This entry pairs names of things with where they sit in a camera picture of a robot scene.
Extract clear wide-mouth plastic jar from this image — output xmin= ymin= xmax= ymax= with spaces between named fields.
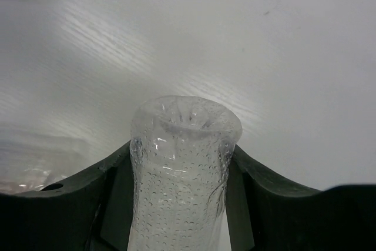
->
xmin=1 ymin=168 xmax=68 ymax=195

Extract long clear ribbed bottle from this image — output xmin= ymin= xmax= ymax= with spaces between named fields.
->
xmin=127 ymin=96 xmax=242 ymax=251

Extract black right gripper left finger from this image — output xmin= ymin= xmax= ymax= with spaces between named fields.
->
xmin=1 ymin=143 xmax=133 ymax=250

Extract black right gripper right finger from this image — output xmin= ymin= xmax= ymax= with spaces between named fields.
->
xmin=226 ymin=147 xmax=375 ymax=251

